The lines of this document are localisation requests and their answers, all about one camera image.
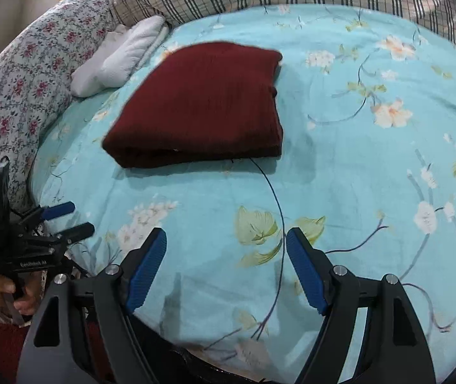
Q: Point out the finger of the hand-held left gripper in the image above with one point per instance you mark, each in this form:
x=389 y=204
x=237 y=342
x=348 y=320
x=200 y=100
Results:
x=80 y=231
x=62 y=209

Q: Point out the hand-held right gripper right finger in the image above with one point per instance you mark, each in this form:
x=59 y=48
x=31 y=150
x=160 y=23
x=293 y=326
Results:
x=304 y=272

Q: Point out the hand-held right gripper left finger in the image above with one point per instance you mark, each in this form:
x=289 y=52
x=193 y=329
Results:
x=150 y=264

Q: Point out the dark red knit sweater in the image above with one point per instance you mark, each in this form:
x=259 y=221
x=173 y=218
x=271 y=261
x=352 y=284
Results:
x=204 y=104

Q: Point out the light blue floral bedsheet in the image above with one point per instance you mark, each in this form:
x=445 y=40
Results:
x=372 y=176

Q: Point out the white quilt with red flowers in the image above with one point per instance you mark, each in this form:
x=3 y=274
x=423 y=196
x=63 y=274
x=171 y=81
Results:
x=24 y=76

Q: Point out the white folded cloth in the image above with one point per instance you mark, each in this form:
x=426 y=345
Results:
x=120 y=56

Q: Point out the black glossy bed frame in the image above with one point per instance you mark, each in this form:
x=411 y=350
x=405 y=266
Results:
x=228 y=374

